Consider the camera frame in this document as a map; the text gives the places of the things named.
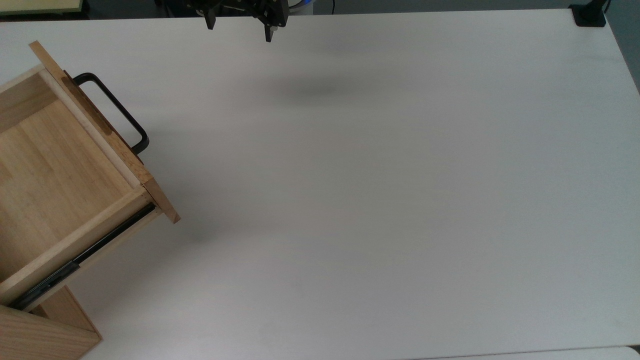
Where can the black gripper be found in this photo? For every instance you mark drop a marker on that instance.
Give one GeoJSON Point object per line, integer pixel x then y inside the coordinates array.
{"type": "Point", "coordinates": [250, 6]}

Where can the blue and white robot base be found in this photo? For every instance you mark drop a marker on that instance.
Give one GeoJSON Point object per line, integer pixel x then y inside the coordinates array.
{"type": "Point", "coordinates": [301, 5]}

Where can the light wooden drawer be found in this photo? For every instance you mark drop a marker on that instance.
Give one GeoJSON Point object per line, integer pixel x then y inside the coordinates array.
{"type": "Point", "coordinates": [65, 170]}

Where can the yellow-green board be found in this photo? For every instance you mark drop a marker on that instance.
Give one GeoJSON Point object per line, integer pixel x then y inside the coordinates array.
{"type": "Point", "coordinates": [40, 5]}

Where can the wooden cabinet body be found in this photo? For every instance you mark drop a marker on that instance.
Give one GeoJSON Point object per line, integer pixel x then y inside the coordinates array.
{"type": "Point", "coordinates": [45, 330]}

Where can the black drawer slide rail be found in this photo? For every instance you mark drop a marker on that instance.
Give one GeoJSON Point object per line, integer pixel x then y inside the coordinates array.
{"type": "Point", "coordinates": [85, 257]}

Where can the black clamp mount base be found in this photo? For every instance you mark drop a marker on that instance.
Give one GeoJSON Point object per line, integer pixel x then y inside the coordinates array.
{"type": "Point", "coordinates": [590, 14]}

